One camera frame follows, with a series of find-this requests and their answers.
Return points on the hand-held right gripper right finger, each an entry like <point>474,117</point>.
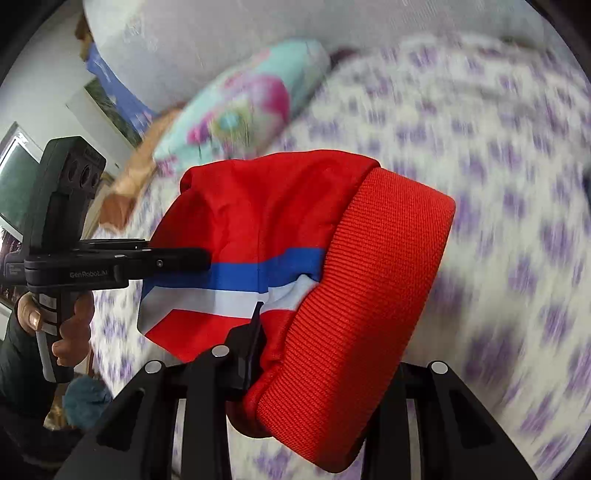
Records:
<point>438,401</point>

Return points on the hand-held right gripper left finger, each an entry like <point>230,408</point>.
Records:
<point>247,357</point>

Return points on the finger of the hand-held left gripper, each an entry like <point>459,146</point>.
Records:
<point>180,264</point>
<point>115,244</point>

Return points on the red blue white jersey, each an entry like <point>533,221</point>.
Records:
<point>277,207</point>

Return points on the person's left forearm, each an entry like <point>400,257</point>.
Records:
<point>18,383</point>

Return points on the person's left hand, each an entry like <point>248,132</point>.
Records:
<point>76,332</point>

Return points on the white framed window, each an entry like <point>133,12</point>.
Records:
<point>18,175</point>

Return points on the brown patterned pillow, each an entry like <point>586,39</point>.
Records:
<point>134,180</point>

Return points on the teal fluffy slipper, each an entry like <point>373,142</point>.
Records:
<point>87,402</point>

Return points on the folded floral quilt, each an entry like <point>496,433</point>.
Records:
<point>240,101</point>

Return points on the purple floral bedsheet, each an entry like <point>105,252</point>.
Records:
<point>485,138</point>

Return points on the dark maroon cloth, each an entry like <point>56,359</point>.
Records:
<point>346,54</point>

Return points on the green wall poster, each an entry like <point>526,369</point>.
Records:
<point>108,108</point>

